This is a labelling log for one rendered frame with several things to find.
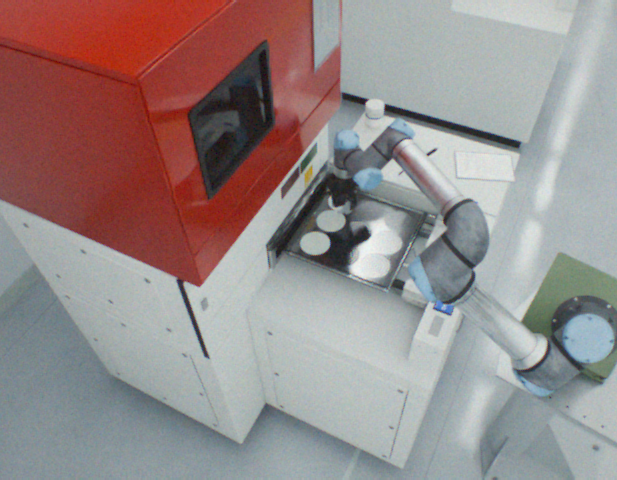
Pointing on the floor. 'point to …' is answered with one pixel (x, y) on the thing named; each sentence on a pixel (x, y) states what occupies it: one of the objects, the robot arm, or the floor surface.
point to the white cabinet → (341, 390)
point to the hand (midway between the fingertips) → (347, 210)
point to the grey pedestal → (537, 445)
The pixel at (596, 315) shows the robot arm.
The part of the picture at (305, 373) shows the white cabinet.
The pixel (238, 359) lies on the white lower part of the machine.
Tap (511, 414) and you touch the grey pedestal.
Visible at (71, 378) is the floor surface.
